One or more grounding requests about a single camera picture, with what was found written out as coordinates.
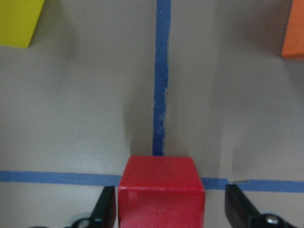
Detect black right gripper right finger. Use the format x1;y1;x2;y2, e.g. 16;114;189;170
224;184;294;228

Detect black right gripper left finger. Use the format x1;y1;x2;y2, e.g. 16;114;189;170
70;186;116;228

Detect red wooden block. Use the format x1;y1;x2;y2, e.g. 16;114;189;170
118;156;205;228

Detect orange wooden block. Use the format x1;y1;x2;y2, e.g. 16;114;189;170
281;0;304;61

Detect yellow wooden block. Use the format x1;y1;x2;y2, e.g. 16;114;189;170
0;0;44;48

